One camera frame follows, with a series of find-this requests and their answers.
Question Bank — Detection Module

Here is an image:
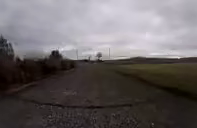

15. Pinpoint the small bare tree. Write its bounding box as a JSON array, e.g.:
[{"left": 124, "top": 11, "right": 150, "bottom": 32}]
[{"left": 95, "top": 51, "right": 104, "bottom": 62}]

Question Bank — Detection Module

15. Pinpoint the grey cracked asphalt road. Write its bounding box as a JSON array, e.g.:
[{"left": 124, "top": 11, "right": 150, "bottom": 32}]
[{"left": 0, "top": 61, "right": 197, "bottom": 128}]

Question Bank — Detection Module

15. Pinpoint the dark round tree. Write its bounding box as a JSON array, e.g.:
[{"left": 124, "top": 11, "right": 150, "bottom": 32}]
[{"left": 49, "top": 49, "right": 63, "bottom": 61}]

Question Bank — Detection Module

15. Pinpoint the dark low hill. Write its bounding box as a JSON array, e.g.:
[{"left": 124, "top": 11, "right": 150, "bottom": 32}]
[{"left": 103, "top": 56, "right": 197, "bottom": 65}]

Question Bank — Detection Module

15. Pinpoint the green grass field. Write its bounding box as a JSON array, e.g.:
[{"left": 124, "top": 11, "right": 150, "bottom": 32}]
[{"left": 103, "top": 62, "right": 197, "bottom": 101}]

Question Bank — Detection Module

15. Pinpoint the brown bare hedge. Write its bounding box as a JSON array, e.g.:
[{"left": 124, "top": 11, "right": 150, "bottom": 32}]
[{"left": 0, "top": 54, "right": 76, "bottom": 94}]

